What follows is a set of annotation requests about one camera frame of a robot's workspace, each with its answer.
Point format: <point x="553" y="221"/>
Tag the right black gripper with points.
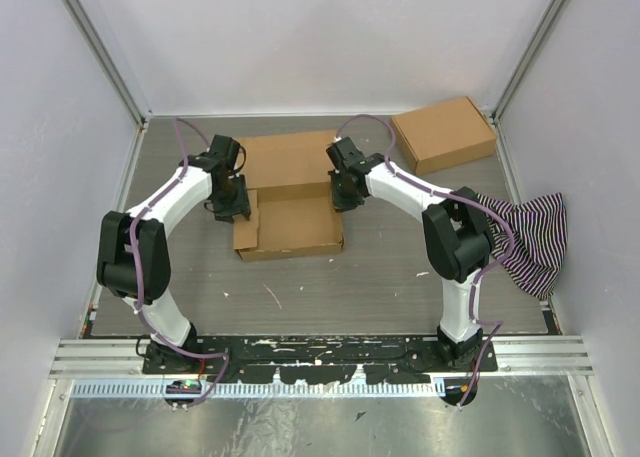
<point x="339" y="203"/>

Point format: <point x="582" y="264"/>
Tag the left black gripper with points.
<point x="224" y="213"/>

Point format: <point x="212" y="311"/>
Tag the cardboard box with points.
<point x="443" y="135"/>
<point x="289" y="188"/>

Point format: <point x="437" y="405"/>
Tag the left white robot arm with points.
<point x="133" y="258"/>

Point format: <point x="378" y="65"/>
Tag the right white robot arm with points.
<point x="457" y="239"/>

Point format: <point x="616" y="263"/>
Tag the folded closed cardboard box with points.
<point x="443" y="135"/>

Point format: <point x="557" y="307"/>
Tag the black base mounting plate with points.
<point x="394" y="359"/>

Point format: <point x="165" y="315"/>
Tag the small green circuit board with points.
<point x="186" y="386"/>

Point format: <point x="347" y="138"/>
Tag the striped purple black cloth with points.
<point x="540" y="234"/>

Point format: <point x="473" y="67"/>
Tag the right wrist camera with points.
<point x="346" y="157"/>

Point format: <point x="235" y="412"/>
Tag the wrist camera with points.
<point x="346" y="157"/>
<point x="227" y="154"/>

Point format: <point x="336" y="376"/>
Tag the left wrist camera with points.
<point x="227" y="154"/>

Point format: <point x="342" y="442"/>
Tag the right aluminium corner post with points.
<point x="540" y="36"/>

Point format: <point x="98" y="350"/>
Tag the aluminium corner post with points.
<point x="97" y="46"/>
<point x="540" y="36"/>

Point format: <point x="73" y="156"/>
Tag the left aluminium corner post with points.
<point x="97" y="46"/>

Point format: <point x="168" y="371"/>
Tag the aluminium front rail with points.
<point x="516" y="355"/>

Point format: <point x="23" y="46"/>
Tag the white slotted cable duct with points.
<point x="161" y="388"/>

